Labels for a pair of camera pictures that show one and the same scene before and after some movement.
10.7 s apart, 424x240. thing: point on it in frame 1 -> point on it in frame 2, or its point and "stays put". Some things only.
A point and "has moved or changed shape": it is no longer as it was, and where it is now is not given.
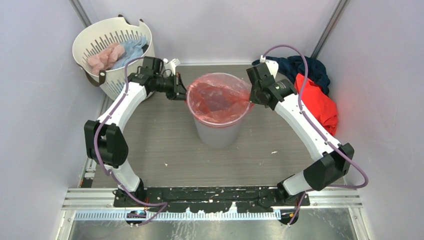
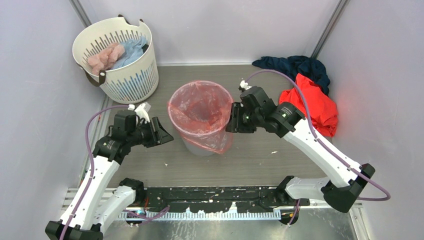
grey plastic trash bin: x=218 y=135 -> x=195 y=149
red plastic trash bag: x=218 y=99 has moved or changed shape
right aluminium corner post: x=341 y=7 stays put
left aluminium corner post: x=80 y=12 stays put
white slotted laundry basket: x=102 y=49 stays put
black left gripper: x=180 y=90 -> x=161 y=136
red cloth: x=321 y=106 stays put
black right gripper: x=253 y=99 -> x=235 y=124
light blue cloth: x=133 y=49 stays put
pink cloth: x=104 y=59 stays put
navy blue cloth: x=294 y=65 stays put
